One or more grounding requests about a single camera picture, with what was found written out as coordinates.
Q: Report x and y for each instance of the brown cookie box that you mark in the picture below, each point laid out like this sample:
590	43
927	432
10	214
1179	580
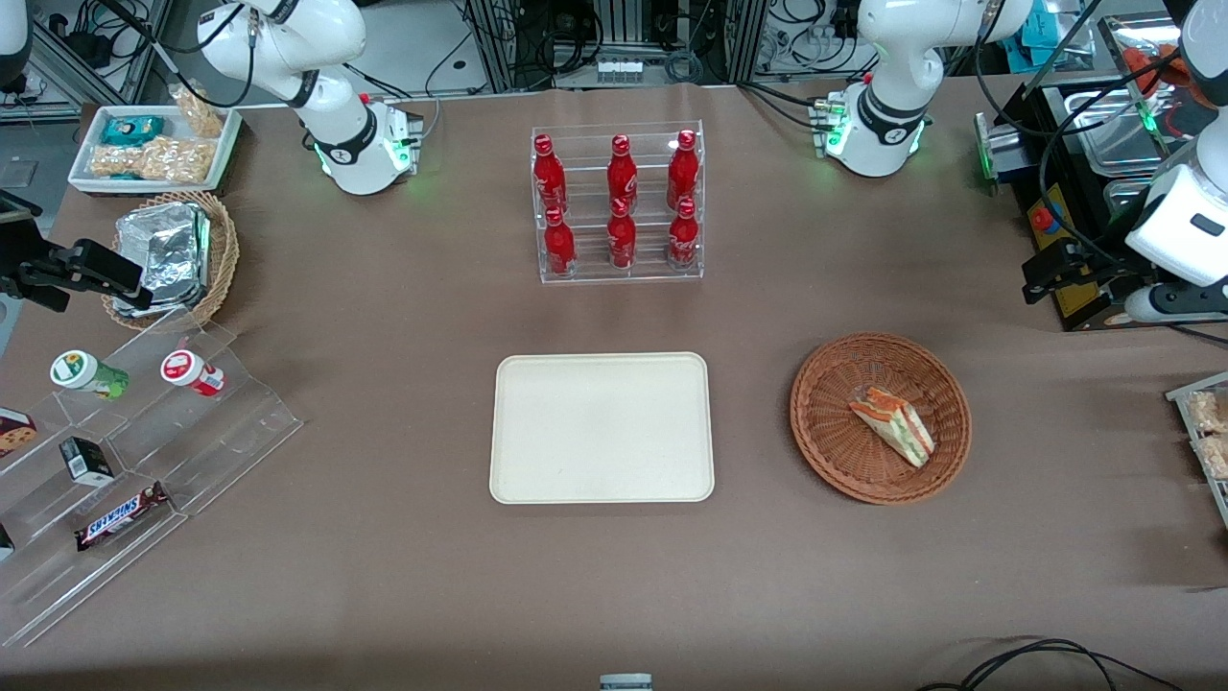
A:
14	432

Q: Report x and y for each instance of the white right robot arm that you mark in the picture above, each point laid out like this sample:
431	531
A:
331	106

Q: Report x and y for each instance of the red emergency stop button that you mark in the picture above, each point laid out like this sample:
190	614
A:
1043	219

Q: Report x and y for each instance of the clear acrylic bottle rack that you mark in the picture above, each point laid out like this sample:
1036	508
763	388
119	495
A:
652	274

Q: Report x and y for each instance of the round brown wicker basket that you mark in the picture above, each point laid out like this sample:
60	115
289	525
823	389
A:
835	422

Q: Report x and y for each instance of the brown snickers bar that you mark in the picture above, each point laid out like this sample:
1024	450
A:
120	516

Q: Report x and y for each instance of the white power strip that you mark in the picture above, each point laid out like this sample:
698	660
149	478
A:
619	69

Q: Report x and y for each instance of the clear bag of nuts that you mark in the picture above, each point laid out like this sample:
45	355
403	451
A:
201	113
115	161
177	159

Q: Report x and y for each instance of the white tray with snack bags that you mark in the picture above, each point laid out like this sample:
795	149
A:
1185	393

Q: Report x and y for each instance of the green lidded drink cup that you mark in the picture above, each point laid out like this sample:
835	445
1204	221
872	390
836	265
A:
82	372

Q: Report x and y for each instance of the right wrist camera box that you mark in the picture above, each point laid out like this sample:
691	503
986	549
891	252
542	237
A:
104	269

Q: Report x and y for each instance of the small grey device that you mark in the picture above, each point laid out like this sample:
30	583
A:
625	682

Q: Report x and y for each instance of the foil wrapped package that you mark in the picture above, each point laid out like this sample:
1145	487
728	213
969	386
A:
168	254

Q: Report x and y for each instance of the light wicker basket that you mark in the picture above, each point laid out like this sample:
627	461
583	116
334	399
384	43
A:
223	259

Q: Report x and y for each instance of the red cola bottle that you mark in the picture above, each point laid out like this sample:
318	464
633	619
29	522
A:
683	240
548	178
559	248
682	173
622	178
622	240

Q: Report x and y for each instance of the beige rectangular tray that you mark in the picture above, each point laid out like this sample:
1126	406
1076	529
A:
600	432

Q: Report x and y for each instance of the clear acrylic step display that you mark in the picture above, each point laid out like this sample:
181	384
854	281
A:
221	441

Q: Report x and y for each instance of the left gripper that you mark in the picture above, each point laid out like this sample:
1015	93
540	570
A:
1097	263

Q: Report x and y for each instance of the small black carton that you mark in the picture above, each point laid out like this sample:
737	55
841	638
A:
86	461

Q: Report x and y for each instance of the red lidded drink cup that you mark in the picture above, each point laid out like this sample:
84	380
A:
187	369

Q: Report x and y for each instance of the triangle sandwich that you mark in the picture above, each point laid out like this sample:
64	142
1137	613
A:
897	422

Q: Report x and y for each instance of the clear snack bag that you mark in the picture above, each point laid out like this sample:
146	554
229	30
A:
1216	457
1211	413

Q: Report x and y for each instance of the steel food pan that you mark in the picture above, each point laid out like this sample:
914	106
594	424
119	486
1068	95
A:
1122	134

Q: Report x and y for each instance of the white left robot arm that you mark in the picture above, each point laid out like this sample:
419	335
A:
892	67

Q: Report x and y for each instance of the metal bracket with green light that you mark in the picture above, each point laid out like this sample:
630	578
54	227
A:
998	149

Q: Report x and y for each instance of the teal snack packet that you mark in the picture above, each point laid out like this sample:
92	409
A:
132	130

